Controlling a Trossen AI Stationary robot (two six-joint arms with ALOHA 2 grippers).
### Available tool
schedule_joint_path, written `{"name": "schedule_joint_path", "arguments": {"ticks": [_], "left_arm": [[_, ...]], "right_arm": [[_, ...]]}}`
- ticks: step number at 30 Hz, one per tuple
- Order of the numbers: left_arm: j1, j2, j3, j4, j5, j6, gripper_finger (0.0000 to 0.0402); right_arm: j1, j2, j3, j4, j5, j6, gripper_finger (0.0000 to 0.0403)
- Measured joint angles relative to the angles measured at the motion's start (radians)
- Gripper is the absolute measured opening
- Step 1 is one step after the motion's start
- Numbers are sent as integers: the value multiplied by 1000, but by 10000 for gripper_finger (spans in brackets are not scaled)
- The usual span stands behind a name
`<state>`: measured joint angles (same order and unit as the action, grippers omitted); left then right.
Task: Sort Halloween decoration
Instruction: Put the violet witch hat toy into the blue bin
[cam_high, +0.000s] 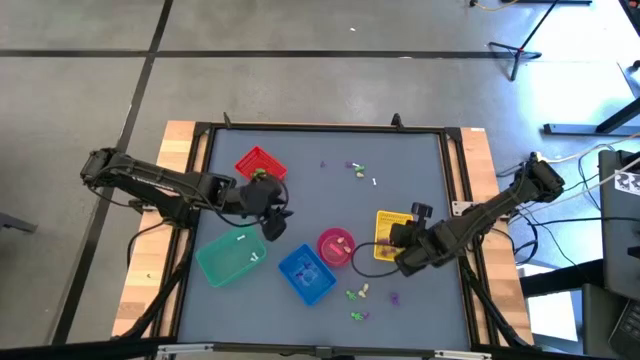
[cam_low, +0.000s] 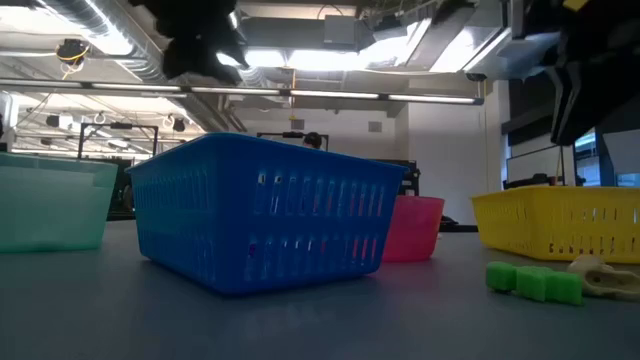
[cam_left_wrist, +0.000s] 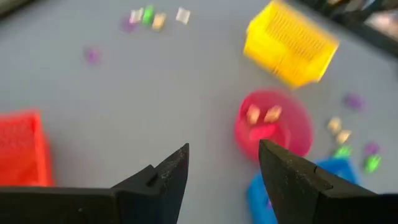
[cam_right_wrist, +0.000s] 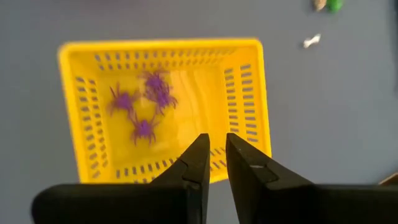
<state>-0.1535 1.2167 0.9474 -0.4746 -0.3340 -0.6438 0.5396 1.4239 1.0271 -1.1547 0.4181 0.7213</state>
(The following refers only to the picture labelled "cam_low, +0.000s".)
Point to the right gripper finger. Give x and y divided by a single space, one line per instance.
600 100
556 105

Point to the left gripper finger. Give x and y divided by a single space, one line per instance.
205 60

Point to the yellow plastic basket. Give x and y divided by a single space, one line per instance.
525 220

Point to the long ceiling light strip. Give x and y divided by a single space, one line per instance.
330 94

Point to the person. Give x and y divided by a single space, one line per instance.
312 140

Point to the grey ceiling air unit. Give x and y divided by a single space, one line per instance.
340 31

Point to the black background robot rig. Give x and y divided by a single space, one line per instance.
411 181

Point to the blue plastic basket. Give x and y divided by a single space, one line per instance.
200 225

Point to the green plastic monster hand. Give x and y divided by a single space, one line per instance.
535 284

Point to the beige plastic skull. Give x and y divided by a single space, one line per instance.
607 284

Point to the pink plastic bowl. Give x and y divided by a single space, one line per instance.
415 230

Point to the teal plastic bin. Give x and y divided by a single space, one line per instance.
50 210

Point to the rectangular metal air duct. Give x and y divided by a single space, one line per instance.
500 60

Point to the black rig frame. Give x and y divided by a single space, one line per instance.
280 134

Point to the grey wall vent grille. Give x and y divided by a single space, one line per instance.
297 124
375 126

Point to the black table frame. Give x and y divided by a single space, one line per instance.
457 227

